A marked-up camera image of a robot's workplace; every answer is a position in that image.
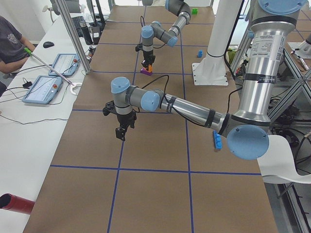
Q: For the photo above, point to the orange trapezoid block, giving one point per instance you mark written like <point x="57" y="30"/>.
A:
<point x="149" y="69"/>

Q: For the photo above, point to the purple trapezoid block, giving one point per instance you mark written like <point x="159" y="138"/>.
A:
<point x="146" y="72"/>

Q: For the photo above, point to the small blue single-stud block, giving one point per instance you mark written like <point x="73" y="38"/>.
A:
<point x="200" y="54"/>

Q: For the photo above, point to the black water bottle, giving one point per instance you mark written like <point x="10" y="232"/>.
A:
<point x="85" y="32"/>

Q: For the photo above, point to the white tape roll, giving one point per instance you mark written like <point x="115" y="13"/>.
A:
<point x="73" y="87"/>

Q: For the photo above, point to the green block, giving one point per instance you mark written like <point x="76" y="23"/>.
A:
<point x="194" y="11"/>

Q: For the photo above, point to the far blue teach pendant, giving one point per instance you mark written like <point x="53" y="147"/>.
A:
<point x="66" y="63"/>

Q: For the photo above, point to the blue teach pendant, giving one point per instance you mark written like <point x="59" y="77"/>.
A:
<point x="43" y="89"/>
<point x="66" y="63"/>

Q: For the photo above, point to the black keyboard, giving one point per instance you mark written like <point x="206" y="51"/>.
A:
<point x="76" y="22"/>

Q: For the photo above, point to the long blue four-stud brick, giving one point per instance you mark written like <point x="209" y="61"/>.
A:
<point x="217" y="140"/>

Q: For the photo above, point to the near blue teach pendant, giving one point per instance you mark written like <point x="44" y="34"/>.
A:
<point x="43" y="89"/>

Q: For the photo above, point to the black computer mouse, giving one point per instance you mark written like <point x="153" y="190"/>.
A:
<point x="48" y="44"/>

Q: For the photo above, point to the seated person grey shirt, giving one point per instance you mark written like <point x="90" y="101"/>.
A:
<point x="12" y="44"/>

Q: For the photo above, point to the red cylinder tube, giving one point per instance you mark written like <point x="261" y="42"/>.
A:
<point x="15" y="203"/>

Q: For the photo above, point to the white paper sheet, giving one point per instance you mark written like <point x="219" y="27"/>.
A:
<point x="277" y="164"/>

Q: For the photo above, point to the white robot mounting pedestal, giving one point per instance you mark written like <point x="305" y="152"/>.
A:
<point x="211" y="70"/>

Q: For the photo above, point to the aluminium frame post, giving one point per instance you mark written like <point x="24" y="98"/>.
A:
<point x="64" y="12"/>

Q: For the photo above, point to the green handled grabber stick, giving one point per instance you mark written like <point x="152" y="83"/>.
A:
<point x="50" y="67"/>

